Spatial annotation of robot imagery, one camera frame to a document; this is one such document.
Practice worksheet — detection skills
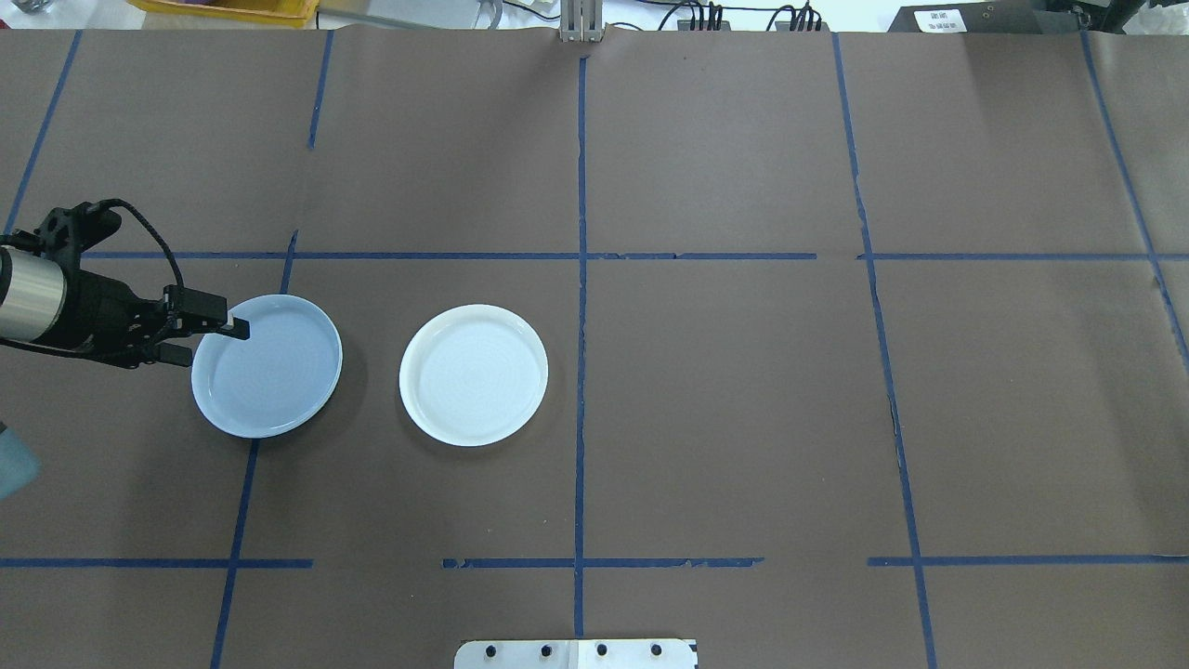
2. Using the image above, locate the aluminium frame post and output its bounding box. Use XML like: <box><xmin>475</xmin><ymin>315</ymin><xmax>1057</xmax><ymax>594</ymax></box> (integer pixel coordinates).
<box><xmin>557</xmin><ymin>0</ymin><xmax>606</xmax><ymax>46</ymax></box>

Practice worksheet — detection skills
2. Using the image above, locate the yellow plastic bin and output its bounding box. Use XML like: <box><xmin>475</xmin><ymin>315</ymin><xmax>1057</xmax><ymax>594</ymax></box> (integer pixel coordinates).
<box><xmin>125</xmin><ymin>0</ymin><xmax>321</xmax><ymax>28</ymax></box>

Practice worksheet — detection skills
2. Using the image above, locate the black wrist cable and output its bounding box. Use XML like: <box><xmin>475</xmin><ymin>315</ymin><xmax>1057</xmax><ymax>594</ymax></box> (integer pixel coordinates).
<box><xmin>93</xmin><ymin>197</ymin><xmax>188</xmax><ymax>309</ymax></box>

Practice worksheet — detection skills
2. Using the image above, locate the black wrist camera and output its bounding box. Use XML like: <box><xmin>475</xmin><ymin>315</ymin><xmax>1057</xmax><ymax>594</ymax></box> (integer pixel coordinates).
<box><xmin>33</xmin><ymin>203</ymin><xmax>124</xmax><ymax>262</ymax></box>

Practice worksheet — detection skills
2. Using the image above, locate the white mounting bracket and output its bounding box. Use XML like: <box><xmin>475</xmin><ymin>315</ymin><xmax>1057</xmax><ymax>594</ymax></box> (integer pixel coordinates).
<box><xmin>453</xmin><ymin>638</ymin><xmax>699</xmax><ymax>669</ymax></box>

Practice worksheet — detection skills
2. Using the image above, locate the light blue plate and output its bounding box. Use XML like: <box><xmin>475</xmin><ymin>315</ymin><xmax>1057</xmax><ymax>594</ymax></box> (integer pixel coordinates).
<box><xmin>191</xmin><ymin>294</ymin><xmax>341</xmax><ymax>439</ymax></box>
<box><xmin>200</xmin><ymin>302</ymin><xmax>344</xmax><ymax>439</ymax></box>

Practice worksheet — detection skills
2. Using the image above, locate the black computer box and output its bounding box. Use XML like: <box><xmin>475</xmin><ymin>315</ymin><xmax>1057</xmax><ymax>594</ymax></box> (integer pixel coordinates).
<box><xmin>887</xmin><ymin>4</ymin><xmax>1052</xmax><ymax>34</ymax></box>

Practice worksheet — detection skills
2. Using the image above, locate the white plate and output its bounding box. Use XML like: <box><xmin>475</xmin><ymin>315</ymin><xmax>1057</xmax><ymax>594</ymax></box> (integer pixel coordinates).
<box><xmin>399</xmin><ymin>304</ymin><xmax>550</xmax><ymax>448</ymax></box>

